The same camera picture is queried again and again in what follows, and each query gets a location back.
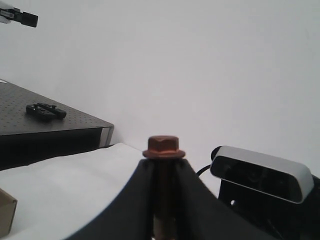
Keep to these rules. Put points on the copper flange bolt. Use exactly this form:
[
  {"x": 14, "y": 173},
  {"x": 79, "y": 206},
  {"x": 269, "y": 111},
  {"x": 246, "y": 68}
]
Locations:
[{"x": 163, "y": 150}]

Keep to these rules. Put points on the black game controller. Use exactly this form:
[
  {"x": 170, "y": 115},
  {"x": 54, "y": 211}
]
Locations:
[{"x": 46, "y": 111}]

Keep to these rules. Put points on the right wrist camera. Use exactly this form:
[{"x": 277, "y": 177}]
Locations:
[{"x": 262, "y": 177}]

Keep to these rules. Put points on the cardboard box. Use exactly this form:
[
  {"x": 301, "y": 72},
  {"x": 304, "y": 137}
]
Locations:
[{"x": 7, "y": 211}]

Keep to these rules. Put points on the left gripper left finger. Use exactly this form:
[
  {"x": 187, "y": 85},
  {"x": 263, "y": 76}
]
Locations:
[{"x": 125, "y": 205}]

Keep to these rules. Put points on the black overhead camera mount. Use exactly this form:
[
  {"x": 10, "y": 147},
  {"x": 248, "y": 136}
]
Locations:
[{"x": 21, "y": 15}]

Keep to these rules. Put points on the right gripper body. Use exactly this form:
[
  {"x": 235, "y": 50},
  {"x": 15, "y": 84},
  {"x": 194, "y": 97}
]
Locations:
[{"x": 275, "y": 220}]

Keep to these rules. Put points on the metal bench with holes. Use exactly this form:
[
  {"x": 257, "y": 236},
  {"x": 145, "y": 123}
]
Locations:
[{"x": 50, "y": 130}]

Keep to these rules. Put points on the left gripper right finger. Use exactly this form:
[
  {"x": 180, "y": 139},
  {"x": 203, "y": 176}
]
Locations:
[{"x": 200, "y": 207}]

